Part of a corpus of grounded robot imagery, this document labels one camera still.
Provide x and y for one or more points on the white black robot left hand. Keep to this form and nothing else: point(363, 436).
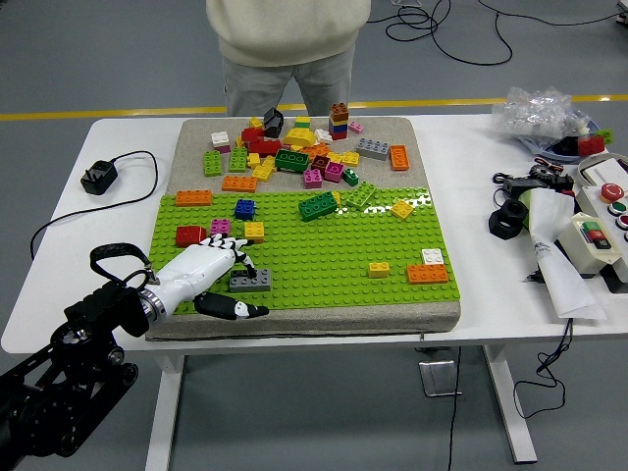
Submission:
point(196, 270)

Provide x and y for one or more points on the red rounded brick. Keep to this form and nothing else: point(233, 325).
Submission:
point(190, 236)

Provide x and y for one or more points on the pink square brick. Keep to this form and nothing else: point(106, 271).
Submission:
point(313, 180)
point(220, 226)
point(225, 149)

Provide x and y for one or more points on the grey long brick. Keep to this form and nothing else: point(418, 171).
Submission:
point(373, 149)
point(261, 283)

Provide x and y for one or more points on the blue square brick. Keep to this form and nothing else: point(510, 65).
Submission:
point(245, 210)
point(338, 129)

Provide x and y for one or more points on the yellow square brick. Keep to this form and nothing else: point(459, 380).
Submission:
point(402, 210)
point(350, 159)
point(254, 232)

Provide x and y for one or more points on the orange long brick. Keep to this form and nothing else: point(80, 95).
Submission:
point(193, 198)
point(399, 158)
point(239, 184)
point(427, 275)

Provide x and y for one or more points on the light green long brick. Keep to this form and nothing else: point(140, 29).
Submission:
point(212, 164)
point(361, 195)
point(238, 160)

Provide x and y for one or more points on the yellow long brick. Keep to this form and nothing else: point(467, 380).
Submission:
point(264, 172)

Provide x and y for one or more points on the green studded baseplate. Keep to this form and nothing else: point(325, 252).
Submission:
point(319, 255)

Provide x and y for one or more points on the white square brick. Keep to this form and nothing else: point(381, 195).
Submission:
point(433, 257)
point(221, 139)

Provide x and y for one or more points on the dark green long brick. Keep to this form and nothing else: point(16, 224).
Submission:
point(318, 207)
point(292, 162)

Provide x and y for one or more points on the red long brick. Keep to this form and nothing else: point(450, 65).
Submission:
point(591, 146)
point(265, 147)

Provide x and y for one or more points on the dark brown brick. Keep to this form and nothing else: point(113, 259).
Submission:
point(320, 163)

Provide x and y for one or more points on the black brick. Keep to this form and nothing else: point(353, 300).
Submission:
point(274, 122)

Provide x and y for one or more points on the yellow curved brick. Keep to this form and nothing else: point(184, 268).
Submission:
point(299, 137)

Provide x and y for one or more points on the magenta square brick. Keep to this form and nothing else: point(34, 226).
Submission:
point(334, 172)

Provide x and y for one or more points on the dark green small brick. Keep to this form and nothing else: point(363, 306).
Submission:
point(350, 177)

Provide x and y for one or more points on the green and yellow brick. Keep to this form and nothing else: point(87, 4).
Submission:
point(303, 122)

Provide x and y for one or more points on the white small brick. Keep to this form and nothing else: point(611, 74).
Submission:
point(324, 136)

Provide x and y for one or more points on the red square brick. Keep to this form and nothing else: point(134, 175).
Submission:
point(339, 136)

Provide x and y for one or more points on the pink small brick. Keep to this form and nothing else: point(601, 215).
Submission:
point(356, 128)

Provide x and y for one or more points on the brown square brick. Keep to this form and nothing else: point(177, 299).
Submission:
point(339, 109)

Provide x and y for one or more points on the light green small brick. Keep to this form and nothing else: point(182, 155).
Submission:
point(607, 136)

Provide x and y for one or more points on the grey-brown cushion mat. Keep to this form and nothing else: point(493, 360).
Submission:
point(294, 324)

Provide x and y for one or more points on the white table leg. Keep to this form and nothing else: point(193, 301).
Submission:
point(164, 417)
point(507, 407)

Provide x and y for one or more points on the yellow floor tape line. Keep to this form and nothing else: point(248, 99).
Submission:
point(147, 112)

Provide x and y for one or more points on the person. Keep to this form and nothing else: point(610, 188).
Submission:
point(289, 29)

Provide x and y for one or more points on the metal floor plate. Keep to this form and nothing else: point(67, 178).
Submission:
point(436, 378)

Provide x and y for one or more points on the large black hex nut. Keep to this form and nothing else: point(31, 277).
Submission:
point(496, 226)

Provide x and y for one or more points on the light green plastic part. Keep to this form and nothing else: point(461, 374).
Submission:
point(525, 203)

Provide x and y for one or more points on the small black plug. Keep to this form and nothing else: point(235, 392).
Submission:
point(535, 278)

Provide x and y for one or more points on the white paper bag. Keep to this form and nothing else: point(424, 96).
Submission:
point(559, 275)

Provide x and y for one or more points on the light blue bowl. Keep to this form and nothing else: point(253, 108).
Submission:
point(544, 148)

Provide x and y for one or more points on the clear plastic bag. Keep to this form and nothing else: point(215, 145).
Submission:
point(535, 113)

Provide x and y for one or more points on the black servo motor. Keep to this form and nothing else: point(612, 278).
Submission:
point(561, 182)

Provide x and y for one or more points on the black plastic part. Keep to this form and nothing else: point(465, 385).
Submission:
point(568, 146)

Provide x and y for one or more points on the white control box with buttons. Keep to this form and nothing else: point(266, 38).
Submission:
point(596, 203)

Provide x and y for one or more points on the white plastic connector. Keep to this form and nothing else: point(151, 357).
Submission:
point(582, 128)

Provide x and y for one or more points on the grey white equipment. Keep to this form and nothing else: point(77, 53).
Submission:
point(624, 19)

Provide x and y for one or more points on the small white switch box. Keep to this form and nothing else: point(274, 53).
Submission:
point(576, 245)

